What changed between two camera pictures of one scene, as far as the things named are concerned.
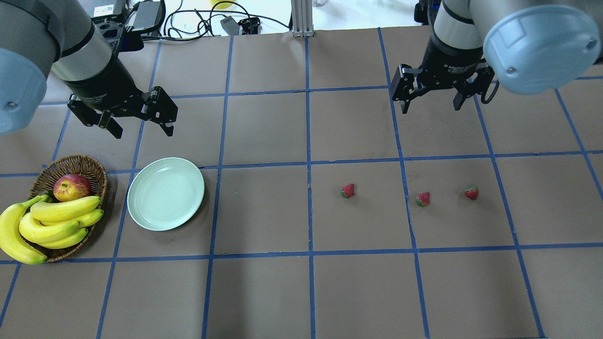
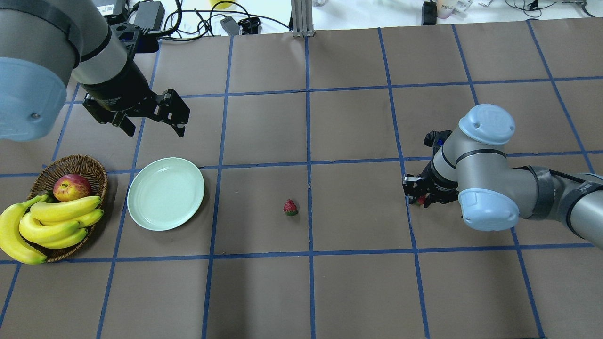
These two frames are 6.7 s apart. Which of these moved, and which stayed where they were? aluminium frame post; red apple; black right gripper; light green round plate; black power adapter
Moved: black right gripper
Stayed: red apple; aluminium frame post; light green round plate; black power adapter
